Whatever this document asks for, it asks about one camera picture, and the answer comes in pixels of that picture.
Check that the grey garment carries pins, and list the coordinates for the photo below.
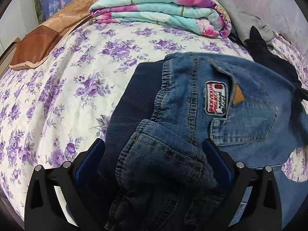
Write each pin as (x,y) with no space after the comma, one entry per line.
(242,21)

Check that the orange brown pillow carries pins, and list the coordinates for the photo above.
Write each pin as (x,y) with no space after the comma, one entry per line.
(33,50)

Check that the folded teal floral blanket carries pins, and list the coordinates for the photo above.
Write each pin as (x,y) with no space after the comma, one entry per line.
(203,17)

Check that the blue denim jeans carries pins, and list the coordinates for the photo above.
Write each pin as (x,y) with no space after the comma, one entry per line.
(156,174)

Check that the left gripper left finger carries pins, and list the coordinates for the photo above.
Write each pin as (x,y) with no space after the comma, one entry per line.
(43,210)

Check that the purple floral bedspread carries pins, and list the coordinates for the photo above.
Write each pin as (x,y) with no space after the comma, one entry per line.
(52,113)

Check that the folded black pants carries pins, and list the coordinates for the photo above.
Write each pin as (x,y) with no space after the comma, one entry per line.
(260,54)

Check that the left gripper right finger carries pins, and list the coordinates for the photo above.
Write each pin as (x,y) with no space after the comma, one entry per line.
(252,200)

